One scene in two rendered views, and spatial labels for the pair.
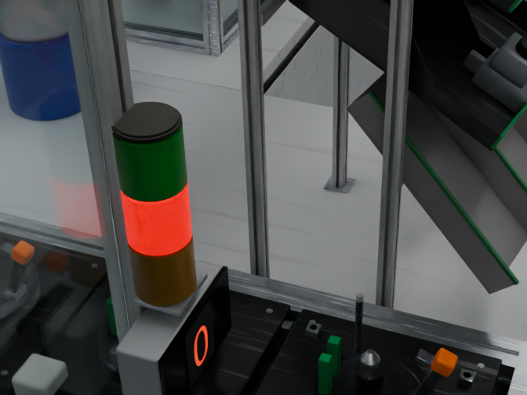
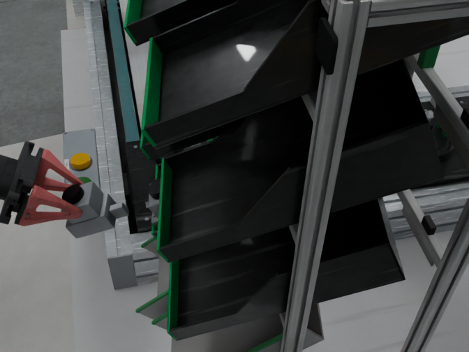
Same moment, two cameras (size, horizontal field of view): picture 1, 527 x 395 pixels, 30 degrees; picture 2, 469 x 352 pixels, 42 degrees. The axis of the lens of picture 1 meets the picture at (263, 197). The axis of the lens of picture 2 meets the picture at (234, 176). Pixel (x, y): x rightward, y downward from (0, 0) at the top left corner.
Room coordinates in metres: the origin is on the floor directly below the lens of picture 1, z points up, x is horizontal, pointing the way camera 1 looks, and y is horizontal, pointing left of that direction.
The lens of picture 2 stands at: (1.45, -0.54, 1.86)
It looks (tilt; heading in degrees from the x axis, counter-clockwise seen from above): 46 degrees down; 143
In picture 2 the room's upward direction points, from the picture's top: 1 degrees clockwise
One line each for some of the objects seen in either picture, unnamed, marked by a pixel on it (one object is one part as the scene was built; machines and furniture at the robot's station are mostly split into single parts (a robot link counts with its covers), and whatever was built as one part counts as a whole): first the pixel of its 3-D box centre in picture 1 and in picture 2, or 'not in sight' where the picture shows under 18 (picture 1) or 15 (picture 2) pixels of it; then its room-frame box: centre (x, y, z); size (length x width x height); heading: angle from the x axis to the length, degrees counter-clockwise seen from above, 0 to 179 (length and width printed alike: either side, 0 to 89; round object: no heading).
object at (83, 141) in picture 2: not in sight; (83, 172); (0.56, -0.27, 0.93); 0.21 x 0.07 x 0.06; 156
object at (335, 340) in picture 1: (333, 356); not in sight; (0.75, -0.07, 1.01); 0.01 x 0.01 x 0.05; 66
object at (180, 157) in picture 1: (150, 154); not in sight; (0.59, 0.08, 1.38); 0.05 x 0.05 x 0.05
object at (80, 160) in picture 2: not in sight; (80, 162); (0.56, -0.27, 0.96); 0.04 x 0.04 x 0.02
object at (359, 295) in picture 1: (358, 323); not in sight; (0.78, -0.10, 1.03); 0.01 x 0.01 x 0.08
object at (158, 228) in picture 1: (157, 210); not in sight; (0.59, 0.08, 1.33); 0.05 x 0.05 x 0.05
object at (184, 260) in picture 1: (162, 261); not in sight; (0.59, 0.08, 1.28); 0.05 x 0.05 x 0.05
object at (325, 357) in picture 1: (325, 374); not in sight; (0.73, -0.06, 1.01); 0.01 x 0.01 x 0.05; 66
